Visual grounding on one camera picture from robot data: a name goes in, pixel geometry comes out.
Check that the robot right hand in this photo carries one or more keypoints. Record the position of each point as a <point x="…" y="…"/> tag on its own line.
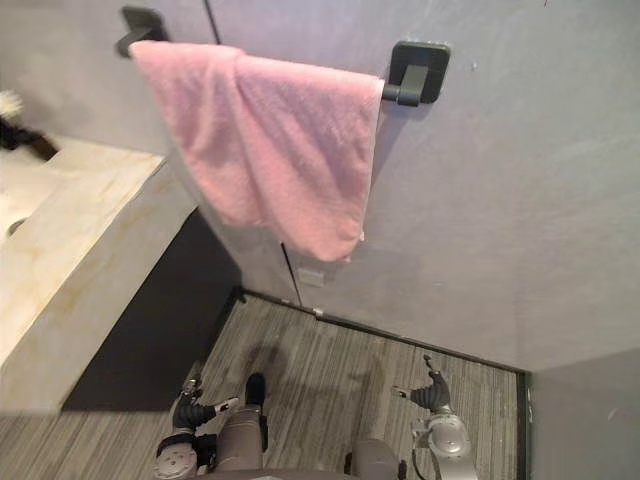
<point x="434" y="392"/>

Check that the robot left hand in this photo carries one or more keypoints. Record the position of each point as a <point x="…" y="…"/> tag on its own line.
<point x="192" y="412"/>

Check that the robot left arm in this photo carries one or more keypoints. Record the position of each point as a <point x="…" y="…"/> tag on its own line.
<point x="182" y="457"/>

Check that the robot right leg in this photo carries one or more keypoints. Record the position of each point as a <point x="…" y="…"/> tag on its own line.
<point x="372" y="457"/>

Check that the dark cabinet under counter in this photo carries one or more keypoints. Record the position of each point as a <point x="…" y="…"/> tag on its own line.
<point x="150" y="325"/>

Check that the small metal door stop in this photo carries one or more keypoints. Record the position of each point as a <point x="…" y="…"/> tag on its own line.
<point x="318" y="313"/>

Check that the beige marble washbasin counter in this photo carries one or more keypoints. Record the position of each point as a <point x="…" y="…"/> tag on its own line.
<point x="75" y="240"/>

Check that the metal sink drain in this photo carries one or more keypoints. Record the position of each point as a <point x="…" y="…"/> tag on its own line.
<point x="16" y="226"/>

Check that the pink towel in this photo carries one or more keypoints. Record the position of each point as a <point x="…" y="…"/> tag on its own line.
<point x="280" y="150"/>

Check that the white fluffy brush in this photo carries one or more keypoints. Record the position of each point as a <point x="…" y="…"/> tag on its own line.
<point x="10" y="102"/>

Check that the white wall plate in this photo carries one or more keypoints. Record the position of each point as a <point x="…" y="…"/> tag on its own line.
<point x="310" y="277"/>

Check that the black wall towel rail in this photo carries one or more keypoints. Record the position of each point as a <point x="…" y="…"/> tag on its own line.
<point x="417" y="75"/>

